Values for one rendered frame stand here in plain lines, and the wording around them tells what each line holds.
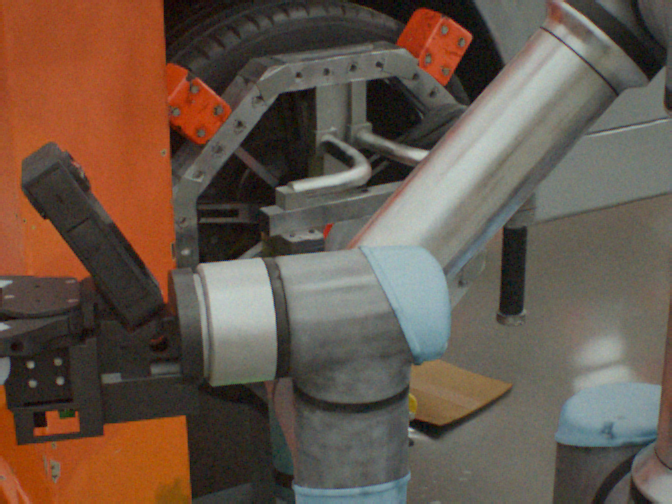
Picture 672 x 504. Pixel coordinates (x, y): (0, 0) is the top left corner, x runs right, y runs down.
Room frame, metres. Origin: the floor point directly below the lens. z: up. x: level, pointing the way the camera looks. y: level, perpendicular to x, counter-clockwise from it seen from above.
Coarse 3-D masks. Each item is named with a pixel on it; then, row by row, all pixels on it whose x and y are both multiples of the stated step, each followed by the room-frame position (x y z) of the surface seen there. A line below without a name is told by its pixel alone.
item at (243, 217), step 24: (288, 96) 1.91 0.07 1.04; (384, 96) 2.07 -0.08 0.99; (288, 120) 1.89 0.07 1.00; (384, 120) 2.13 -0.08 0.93; (408, 120) 2.04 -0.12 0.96; (288, 144) 1.89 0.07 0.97; (264, 168) 1.87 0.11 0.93; (288, 168) 1.90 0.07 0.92; (384, 168) 2.16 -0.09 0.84; (264, 192) 1.89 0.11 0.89; (216, 216) 1.83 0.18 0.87; (240, 216) 1.85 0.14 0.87
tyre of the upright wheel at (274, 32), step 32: (192, 0) 2.03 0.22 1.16; (224, 0) 1.98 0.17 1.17; (256, 0) 1.96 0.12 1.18; (288, 0) 1.94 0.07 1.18; (320, 0) 1.95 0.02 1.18; (192, 32) 1.90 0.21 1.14; (224, 32) 1.84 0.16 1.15; (256, 32) 1.85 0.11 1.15; (288, 32) 1.87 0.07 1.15; (320, 32) 1.90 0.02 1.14; (352, 32) 1.92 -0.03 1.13; (384, 32) 1.95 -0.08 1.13; (192, 64) 1.80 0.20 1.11; (224, 64) 1.82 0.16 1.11
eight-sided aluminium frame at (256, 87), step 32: (256, 64) 1.79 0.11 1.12; (288, 64) 1.78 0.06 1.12; (320, 64) 1.80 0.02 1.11; (352, 64) 1.84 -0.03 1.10; (384, 64) 1.85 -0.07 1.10; (416, 64) 1.88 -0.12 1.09; (224, 96) 1.78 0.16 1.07; (256, 96) 1.77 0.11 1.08; (416, 96) 1.88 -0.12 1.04; (448, 96) 1.91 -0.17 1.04; (224, 128) 1.73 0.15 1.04; (192, 160) 1.71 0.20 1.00; (224, 160) 1.73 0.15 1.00; (192, 192) 1.70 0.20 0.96; (192, 224) 1.70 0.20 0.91; (192, 256) 1.70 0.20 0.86; (480, 256) 1.94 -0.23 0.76; (448, 288) 1.91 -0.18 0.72; (256, 384) 1.74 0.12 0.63
